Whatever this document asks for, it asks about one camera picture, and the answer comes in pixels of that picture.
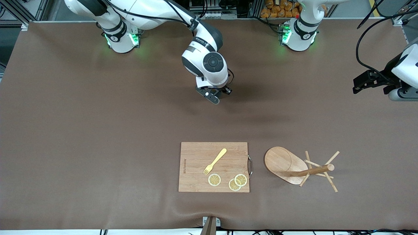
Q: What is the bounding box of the wooden mug tree rack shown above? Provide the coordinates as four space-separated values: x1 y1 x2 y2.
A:
264 146 340 193

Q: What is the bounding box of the yellow plastic fork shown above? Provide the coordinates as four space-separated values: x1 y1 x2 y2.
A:
203 148 227 175

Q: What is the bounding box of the white electronics box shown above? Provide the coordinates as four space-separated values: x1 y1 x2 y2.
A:
189 0 238 19

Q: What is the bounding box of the wooden cutting board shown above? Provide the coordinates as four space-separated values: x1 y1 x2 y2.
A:
178 142 253 193

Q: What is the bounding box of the orange snack pile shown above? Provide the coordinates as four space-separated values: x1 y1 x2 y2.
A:
260 0 302 18

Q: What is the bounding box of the brown table mat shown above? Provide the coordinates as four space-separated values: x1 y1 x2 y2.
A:
0 18 418 230

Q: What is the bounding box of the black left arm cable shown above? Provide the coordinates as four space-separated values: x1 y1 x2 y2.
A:
355 0 418 77

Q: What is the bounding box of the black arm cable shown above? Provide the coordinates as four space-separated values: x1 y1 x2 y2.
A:
104 0 200 30
355 0 418 77

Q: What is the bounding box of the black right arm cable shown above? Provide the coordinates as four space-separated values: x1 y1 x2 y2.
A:
104 0 200 30

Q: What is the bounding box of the metal table clamp bracket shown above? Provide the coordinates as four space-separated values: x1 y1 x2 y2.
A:
200 216 221 235

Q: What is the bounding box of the aluminium frame profile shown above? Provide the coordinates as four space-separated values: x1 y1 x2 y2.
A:
0 0 49 30

